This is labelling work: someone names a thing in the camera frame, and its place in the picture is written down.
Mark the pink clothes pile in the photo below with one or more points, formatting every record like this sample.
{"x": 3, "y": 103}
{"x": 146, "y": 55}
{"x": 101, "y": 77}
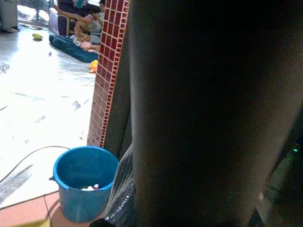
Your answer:
{"x": 86, "y": 45}

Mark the dark blue floor mattress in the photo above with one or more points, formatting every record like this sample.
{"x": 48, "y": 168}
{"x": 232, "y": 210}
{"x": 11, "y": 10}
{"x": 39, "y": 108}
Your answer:
{"x": 71, "y": 49}

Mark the yellow soft toy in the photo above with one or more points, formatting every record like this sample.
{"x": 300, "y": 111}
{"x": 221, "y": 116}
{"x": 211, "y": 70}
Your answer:
{"x": 93, "y": 66}

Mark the black robot leg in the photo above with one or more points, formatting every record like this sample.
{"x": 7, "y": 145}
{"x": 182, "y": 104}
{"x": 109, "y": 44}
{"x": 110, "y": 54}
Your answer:
{"x": 201, "y": 106}

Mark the purple armchair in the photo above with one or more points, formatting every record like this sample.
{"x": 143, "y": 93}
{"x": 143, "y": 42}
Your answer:
{"x": 65, "y": 21}

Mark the seated person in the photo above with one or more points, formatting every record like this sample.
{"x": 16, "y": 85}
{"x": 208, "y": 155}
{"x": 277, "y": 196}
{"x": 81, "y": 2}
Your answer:
{"x": 94, "y": 22}

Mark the silver mesh wrap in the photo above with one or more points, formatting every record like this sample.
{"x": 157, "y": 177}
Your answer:
{"x": 123, "y": 189}

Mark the green bowl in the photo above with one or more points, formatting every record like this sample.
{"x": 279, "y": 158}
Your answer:
{"x": 37, "y": 36}

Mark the grey appliance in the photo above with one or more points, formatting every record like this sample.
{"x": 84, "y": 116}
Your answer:
{"x": 8, "y": 14}

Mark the red tiled pillar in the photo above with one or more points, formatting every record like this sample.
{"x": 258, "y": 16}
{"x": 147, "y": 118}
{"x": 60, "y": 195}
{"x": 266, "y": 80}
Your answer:
{"x": 107, "y": 71}

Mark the blue plastic bucket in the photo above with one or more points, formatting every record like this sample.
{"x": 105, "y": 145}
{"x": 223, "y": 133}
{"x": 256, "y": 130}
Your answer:
{"x": 78, "y": 203}

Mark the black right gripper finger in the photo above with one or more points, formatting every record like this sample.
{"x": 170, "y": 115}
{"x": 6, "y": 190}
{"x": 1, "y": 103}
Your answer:
{"x": 100, "y": 223}

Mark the white and red rubbish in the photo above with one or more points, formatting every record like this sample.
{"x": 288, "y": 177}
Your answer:
{"x": 91, "y": 187}

